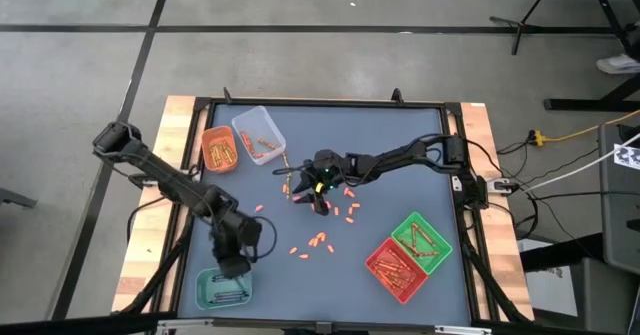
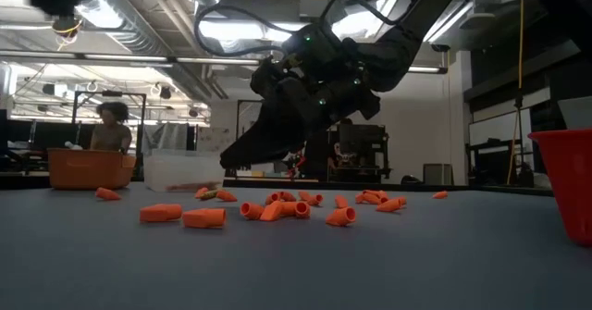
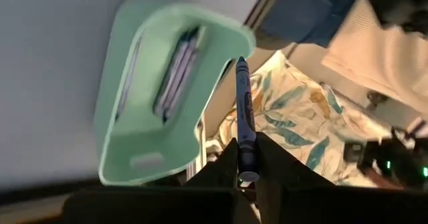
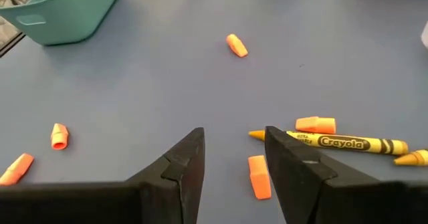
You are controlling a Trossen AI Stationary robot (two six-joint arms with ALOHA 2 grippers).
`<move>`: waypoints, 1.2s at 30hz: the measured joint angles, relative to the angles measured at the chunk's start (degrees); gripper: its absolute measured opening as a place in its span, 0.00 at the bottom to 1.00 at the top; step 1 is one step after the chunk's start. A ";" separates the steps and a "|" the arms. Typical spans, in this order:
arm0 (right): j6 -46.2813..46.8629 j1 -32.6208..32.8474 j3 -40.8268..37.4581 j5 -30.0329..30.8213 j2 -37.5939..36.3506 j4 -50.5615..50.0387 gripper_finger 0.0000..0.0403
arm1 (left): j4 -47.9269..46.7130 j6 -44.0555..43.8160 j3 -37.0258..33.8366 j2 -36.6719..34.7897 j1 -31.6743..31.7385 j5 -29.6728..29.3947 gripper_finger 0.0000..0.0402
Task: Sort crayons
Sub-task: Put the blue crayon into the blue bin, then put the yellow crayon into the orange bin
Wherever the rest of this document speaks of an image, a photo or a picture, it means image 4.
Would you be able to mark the orange crayon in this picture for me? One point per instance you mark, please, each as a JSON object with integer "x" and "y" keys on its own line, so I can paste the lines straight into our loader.
{"x": 344, "y": 143}

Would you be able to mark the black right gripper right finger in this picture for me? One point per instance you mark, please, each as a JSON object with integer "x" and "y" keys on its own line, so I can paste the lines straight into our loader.
{"x": 334, "y": 200}

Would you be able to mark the clear plastic bin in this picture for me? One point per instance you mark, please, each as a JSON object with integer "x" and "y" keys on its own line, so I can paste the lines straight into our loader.
{"x": 425, "y": 35}

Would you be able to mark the teal plastic basket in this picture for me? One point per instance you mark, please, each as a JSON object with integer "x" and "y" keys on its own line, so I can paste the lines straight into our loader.
{"x": 67, "y": 13}

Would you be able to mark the orange cap eraser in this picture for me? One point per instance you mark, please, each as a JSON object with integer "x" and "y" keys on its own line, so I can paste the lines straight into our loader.
{"x": 316, "y": 125}
{"x": 16, "y": 169}
{"x": 59, "y": 137}
{"x": 236, "y": 45}
{"x": 259, "y": 177}

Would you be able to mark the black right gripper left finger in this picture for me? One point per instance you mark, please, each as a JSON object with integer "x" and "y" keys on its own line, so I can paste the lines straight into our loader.
{"x": 150, "y": 200}

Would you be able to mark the grey-blue table mat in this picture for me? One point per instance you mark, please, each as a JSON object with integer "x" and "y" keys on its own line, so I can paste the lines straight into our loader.
{"x": 167, "y": 83}

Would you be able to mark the yellow crayon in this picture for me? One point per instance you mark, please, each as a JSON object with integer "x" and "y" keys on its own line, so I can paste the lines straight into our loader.
{"x": 413, "y": 158}

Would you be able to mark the black table frame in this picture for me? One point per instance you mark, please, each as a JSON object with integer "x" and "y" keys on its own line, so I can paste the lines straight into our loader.
{"x": 10, "y": 45}

